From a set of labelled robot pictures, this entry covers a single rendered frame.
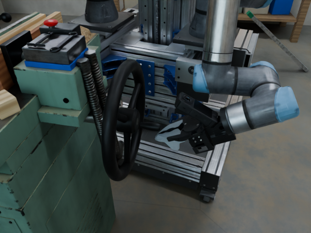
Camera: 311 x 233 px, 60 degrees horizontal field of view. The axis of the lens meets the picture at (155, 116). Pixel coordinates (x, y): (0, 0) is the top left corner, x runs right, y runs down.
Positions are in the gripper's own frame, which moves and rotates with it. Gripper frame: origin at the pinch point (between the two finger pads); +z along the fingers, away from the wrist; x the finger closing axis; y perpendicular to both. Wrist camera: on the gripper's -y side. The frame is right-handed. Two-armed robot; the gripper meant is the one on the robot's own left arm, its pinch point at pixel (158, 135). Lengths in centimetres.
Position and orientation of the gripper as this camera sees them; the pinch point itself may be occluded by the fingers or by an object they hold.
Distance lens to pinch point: 75.5
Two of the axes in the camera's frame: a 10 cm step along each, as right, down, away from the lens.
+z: -8.5, 3.0, 4.4
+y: 4.9, 7.4, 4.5
